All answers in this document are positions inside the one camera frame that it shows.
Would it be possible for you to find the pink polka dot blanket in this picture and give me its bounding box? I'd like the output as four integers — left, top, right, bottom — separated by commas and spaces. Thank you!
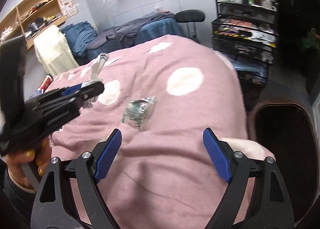
52, 35, 271, 228

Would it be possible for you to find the clear plastic wrapper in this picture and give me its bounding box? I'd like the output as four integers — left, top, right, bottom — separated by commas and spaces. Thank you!
121, 97, 157, 129

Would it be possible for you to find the white paper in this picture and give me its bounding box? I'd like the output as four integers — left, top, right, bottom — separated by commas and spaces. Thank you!
81, 53, 109, 108

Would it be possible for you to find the wooden cubby shelf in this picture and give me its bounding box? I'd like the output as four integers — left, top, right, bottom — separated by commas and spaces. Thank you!
1, 0, 66, 49

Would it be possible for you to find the wall poster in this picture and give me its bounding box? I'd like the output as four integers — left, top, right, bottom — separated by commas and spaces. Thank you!
59, 0, 78, 19

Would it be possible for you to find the person's left hand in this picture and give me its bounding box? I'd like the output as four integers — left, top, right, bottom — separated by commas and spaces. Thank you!
4, 136, 52, 190

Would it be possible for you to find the blue crumpled sheets pile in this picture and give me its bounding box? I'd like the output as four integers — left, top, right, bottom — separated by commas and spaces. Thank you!
61, 21, 98, 58

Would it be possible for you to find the red chip can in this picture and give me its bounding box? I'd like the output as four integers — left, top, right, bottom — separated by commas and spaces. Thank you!
38, 74, 53, 93

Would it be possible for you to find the blue massage bed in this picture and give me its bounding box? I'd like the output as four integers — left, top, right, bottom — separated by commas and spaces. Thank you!
85, 12, 186, 61

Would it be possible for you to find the grey blanket on bed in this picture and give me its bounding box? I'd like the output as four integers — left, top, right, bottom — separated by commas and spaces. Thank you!
105, 11, 176, 43

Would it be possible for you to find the cream towel on chair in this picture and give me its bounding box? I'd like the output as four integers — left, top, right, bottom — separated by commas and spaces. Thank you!
34, 25, 79, 77

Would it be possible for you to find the black mesh trolley cart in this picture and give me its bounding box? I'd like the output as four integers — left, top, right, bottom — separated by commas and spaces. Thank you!
212, 0, 279, 97

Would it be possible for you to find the potted plant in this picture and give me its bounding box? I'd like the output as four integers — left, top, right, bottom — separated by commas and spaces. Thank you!
302, 28, 319, 53

